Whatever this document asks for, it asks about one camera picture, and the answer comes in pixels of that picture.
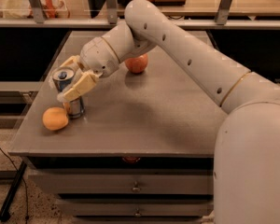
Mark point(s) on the red apple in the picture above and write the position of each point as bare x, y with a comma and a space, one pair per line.
138, 64

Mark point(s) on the drawer metal knob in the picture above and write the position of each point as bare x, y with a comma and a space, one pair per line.
136, 188
137, 212

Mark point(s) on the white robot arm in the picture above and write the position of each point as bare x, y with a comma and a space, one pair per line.
247, 150

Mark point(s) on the blue silver redbull can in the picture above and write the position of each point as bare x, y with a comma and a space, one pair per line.
62, 78

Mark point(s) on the orange white plastic bag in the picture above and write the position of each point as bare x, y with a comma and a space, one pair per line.
51, 9

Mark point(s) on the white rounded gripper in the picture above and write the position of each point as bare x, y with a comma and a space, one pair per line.
98, 57

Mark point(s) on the upper drawer metal knob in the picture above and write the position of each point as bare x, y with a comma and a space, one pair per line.
136, 188

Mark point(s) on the metal shelf rail frame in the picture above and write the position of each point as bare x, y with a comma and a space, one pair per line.
194, 15

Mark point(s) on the grey drawer cabinet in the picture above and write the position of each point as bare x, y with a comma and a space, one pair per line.
161, 116

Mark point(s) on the red object inside drawer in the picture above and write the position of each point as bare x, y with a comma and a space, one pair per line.
131, 159

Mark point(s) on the orange fruit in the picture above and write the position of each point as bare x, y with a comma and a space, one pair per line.
55, 118

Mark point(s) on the lower drawer metal knob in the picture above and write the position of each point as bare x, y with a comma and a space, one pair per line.
137, 212

